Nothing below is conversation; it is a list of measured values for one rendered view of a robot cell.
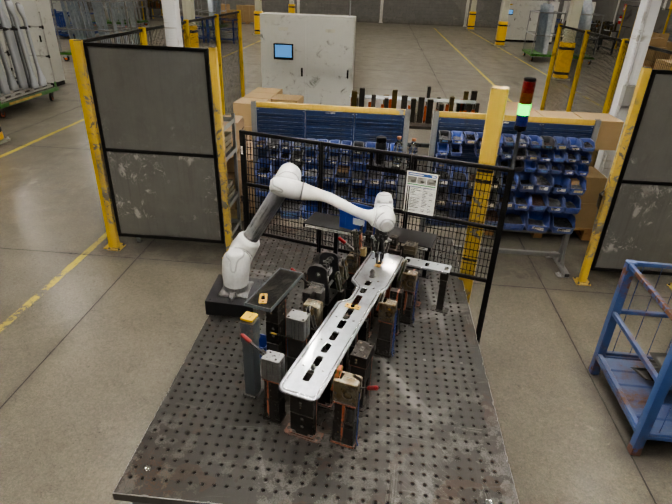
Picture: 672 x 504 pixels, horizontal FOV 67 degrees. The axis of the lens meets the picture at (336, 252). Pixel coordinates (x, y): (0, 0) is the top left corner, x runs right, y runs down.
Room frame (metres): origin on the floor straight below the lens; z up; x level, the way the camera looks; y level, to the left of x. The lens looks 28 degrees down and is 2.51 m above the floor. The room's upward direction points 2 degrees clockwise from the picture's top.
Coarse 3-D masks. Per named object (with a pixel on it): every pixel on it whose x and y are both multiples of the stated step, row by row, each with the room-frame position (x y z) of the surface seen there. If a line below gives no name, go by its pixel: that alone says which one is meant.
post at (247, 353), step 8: (240, 320) 1.90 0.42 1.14; (256, 320) 1.90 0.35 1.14; (240, 328) 1.89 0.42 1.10; (248, 328) 1.87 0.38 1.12; (256, 328) 1.90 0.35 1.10; (248, 336) 1.87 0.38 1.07; (256, 336) 1.89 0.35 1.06; (248, 344) 1.88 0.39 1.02; (256, 344) 1.90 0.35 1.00; (248, 352) 1.88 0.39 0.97; (256, 352) 1.90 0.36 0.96; (248, 360) 1.88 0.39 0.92; (256, 360) 1.90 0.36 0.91; (248, 368) 1.88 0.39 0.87; (256, 368) 1.89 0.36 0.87; (248, 376) 1.88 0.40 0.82; (256, 376) 1.89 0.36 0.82; (248, 384) 1.88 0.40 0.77; (256, 384) 1.88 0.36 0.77; (248, 392) 1.88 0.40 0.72; (256, 392) 1.88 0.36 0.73
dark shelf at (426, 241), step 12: (312, 216) 3.33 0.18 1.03; (324, 216) 3.34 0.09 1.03; (336, 216) 3.35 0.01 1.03; (312, 228) 3.20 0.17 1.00; (324, 228) 3.16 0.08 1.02; (336, 228) 3.15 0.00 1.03; (396, 228) 3.19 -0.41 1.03; (408, 240) 3.01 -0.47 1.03; (420, 240) 3.01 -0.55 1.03; (432, 240) 3.02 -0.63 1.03
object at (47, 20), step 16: (16, 0) 12.81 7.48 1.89; (32, 0) 12.78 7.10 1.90; (48, 0) 13.26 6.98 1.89; (32, 16) 12.79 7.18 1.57; (48, 16) 13.13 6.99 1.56; (0, 32) 12.86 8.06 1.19; (32, 32) 12.80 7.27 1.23; (48, 32) 13.00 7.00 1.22; (48, 48) 12.87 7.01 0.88; (32, 64) 12.81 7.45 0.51; (48, 64) 12.78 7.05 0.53; (16, 80) 12.86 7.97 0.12; (48, 80) 12.79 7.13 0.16; (64, 80) 13.26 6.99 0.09
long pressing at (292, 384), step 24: (384, 264) 2.72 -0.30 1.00; (360, 288) 2.44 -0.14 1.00; (384, 288) 2.45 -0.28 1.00; (336, 312) 2.19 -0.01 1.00; (360, 312) 2.20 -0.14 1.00; (312, 336) 1.98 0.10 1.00; (312, 360) 1.81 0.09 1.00; (336, 360) 1.81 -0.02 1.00; (288, 384) 1.65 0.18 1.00; (312, 384) 1.65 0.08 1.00
